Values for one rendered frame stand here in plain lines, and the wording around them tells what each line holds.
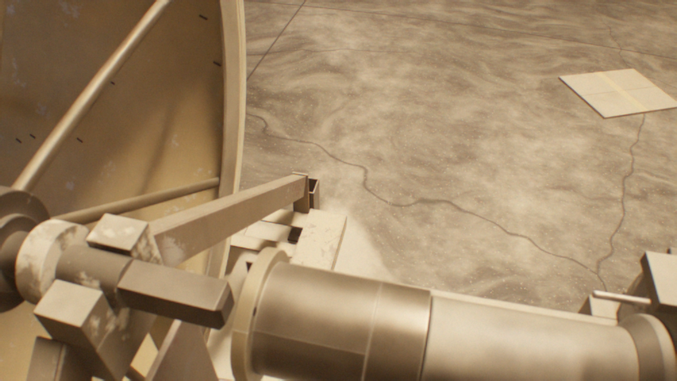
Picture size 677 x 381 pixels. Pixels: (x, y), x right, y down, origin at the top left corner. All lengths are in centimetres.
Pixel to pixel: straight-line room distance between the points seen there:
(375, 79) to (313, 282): 229
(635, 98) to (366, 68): 152
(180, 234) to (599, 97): 254
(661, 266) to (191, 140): 117
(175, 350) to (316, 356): 26
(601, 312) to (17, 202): 69
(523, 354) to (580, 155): 205
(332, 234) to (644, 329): 117
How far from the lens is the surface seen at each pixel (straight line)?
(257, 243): 155
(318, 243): 153
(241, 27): 127
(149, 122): 143
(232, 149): 129
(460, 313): 47
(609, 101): 297
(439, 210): 195
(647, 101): 312
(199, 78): 132
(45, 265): 58
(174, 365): 68
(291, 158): 214
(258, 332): 46
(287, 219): 161
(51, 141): 75
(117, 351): 61
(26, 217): 66
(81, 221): 82
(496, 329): 46
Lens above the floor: 135
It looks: 43 degrees down
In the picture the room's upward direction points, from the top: 2 degrees clockwise
